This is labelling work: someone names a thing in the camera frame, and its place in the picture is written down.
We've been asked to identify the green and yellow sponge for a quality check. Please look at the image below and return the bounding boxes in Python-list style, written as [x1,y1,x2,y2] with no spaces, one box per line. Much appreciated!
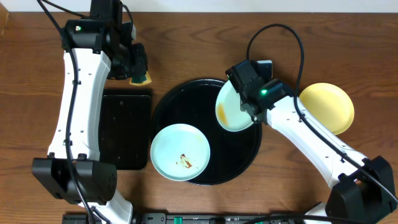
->
[129,72,152,86]

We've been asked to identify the light blue plate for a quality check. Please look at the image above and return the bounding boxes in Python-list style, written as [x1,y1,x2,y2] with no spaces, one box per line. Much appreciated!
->
[150,124,211,182]
[215,81,254,132]

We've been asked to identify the yellow plate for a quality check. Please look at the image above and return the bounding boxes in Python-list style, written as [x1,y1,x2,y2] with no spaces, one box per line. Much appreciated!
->
[299,83,354,135]

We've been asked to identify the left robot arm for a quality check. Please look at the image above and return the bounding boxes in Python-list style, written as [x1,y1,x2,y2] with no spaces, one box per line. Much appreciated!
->
[32,18,149,223]

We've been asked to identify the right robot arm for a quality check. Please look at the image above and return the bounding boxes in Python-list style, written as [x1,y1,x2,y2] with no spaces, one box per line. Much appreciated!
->
[234,78,397,223]

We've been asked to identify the rectangular black tray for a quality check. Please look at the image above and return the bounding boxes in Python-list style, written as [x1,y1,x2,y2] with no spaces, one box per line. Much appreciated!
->
[98,89,152,170]

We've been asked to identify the round black tray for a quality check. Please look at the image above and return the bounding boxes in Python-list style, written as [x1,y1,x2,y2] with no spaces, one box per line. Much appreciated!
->
[150,79,262,185]

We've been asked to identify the black aluminium rail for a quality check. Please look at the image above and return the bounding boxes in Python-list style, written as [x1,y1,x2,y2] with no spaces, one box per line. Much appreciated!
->
[62,213,305,224]

